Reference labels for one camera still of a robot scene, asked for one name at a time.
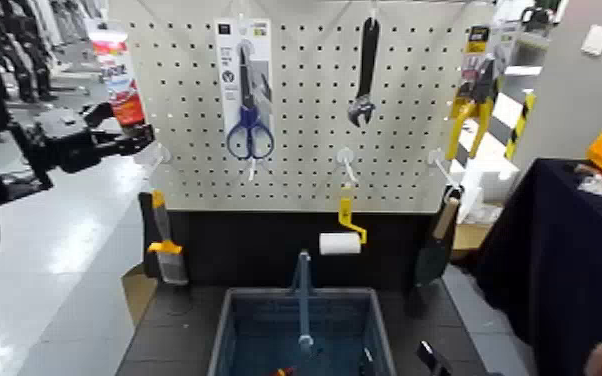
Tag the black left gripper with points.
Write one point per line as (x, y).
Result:
(67, 139)

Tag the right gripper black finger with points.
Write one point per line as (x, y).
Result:
(433, 359)
(368, 361)

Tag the red white glue tube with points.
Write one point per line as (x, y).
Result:
(117, 73)

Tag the white pegboard hook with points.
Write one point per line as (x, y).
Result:
(345, 156)
(435, 156)
(251, 170)
(372, 11)
(162, 155)

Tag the gray robot stand base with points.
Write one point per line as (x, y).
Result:
(28, 104)

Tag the black background robot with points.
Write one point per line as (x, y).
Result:
(36, 68)

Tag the scraper with yellow guard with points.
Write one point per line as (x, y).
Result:
(163, 226)

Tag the brown cardboard box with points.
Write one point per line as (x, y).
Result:
(469, 236)

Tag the blue scissors on package card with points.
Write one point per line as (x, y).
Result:
(248, 126)

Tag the dark blue cloth covered table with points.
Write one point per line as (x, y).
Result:
(553, 262)

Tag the black back panel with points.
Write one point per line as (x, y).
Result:
(259, 241)

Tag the brown cardboard flap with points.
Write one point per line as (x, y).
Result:
(138, 294)

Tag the white styrofoam blocks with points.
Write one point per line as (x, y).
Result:
(495, 181)

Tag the white perforated pegboard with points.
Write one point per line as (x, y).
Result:
(309, 181)

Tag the black adjustable wrench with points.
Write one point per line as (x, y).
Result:
(368, 58)

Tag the yellow pliers on package card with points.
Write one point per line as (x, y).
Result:
(477, 84)

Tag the black object on shelf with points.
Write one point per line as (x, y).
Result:
(537, 18)

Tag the yellow black striped post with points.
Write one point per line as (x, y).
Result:
(520, 123)

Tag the white wall plate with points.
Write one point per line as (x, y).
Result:
(596, 40)

